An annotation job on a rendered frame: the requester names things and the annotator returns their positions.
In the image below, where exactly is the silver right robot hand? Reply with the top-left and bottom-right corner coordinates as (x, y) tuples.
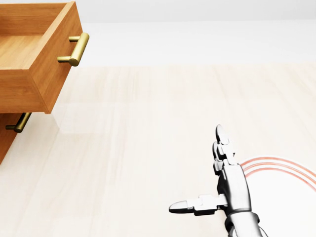
(168, 124), (253, 217)

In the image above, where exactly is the white plate with red rings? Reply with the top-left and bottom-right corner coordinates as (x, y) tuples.
(240, 155), (316, 237)

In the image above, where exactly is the open wooden drawer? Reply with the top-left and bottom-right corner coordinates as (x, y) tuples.
(0, 0), (83, 115)

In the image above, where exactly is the brass drawer handle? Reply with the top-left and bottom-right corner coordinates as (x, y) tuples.
(57, 32), (90, 67)
(5, 112), (32, 133)

